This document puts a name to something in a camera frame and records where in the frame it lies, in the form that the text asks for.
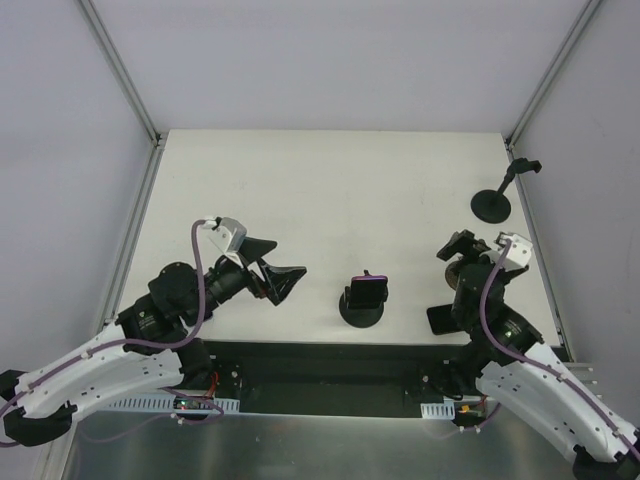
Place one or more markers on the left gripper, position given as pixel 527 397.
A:
pixel 255 280

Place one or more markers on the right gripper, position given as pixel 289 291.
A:
pixel 463 270

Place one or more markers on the black tall phone stand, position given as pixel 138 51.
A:
pixel 492 206

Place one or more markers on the purple phone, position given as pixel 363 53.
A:
pixel 367 292

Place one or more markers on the black clamp phone stand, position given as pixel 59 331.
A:
pixel 359 318

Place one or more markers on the brown base phone stand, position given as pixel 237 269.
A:
pixel 452 272

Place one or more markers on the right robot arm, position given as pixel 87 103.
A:
pixel 507 359

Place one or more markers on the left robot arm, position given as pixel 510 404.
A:
pixel 153 344

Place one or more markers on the black phone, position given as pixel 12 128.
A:
pixel 441 320

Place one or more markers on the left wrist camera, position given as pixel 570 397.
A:
pixel 227 235

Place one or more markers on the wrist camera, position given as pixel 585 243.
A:
pixel 227 235
pixel 516 250

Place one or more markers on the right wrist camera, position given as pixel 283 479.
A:
pixel 516 250

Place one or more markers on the right aluminium frame post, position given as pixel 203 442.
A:
pixel 560 58

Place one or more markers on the aluminium frame post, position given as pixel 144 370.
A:
pixel 114 61
pixel 560 58

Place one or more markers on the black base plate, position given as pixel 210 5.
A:
pixel 344 380

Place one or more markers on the left aluminium frame post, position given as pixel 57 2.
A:
pixel 114 61

